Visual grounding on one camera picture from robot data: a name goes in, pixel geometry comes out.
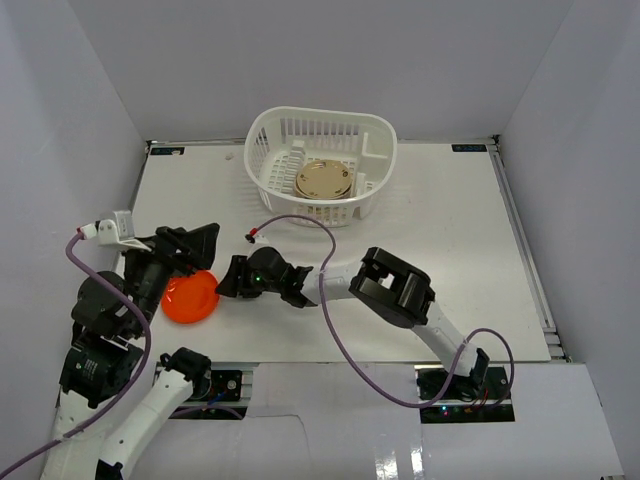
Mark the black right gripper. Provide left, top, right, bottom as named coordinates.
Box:
left=216, top=256, right=284, bottom=299

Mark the orange round plate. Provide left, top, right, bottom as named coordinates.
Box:
left=161, top=270, right=220, bottom=325

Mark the beige round floral plate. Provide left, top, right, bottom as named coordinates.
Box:
left=294, top=160, right=353, bottom=200

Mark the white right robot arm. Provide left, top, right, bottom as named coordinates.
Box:
left=216, top=246, right=489, bottom=399

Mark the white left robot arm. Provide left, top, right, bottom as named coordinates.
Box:
left=41, top=217, right=220, bottom=479

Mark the white plastic dish bin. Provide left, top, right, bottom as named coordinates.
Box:
left=244, top=106, right=398, bottom=228

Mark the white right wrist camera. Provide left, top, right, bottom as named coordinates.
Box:
left=245, top=227, right=270, bottom=247

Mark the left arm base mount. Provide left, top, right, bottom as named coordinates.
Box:
left=170, top=368, right=251, bottom=421

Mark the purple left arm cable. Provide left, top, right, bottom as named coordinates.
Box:
left=0, top=227, right=249, bottom=474

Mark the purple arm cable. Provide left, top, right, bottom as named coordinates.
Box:
left=247, top=214, right=515, bottom=410
left=0, top=227, right=249, bottom=474

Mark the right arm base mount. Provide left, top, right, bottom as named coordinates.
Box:
left=420, top=366, right=515, bottom=425

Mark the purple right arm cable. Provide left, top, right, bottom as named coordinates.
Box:
left=247, top=214, right=515, bottom=410

